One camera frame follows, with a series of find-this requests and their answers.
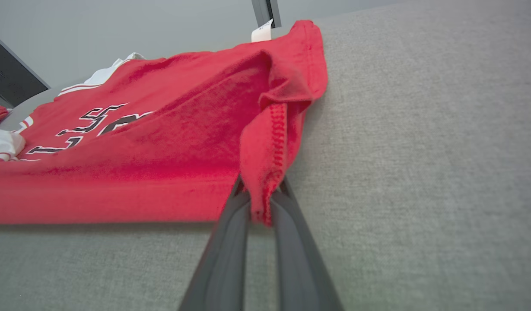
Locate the dark grey cabinet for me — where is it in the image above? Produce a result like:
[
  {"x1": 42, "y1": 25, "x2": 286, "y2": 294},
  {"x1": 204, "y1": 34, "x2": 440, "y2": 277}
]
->
[{"x1": 0, "y1": 41, "x2": 48, "y2": 108}]

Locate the grey partition joint post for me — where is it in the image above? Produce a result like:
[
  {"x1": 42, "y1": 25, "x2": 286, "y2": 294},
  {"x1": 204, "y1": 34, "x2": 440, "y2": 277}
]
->
[{"x1": 251, "y1": 0, "x2": 282, "y2": 29}]

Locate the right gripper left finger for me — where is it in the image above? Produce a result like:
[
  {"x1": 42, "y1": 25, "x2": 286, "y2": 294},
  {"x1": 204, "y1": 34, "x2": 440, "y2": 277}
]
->
[{"x1": 178, "y1": 175, "x2": 251, "y2": 311}]

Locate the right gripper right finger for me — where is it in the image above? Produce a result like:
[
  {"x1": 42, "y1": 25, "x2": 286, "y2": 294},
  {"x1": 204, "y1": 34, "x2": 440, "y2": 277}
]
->
[{"x1": 270, "y1": 177, "x2": 344, "y2": 311}]

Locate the red jersey with white trim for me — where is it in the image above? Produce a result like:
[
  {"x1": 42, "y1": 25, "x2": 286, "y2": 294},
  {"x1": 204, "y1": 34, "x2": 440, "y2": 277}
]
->
[{"x1": 0, "y1": 19, "x2": 328, "y2": 227}]

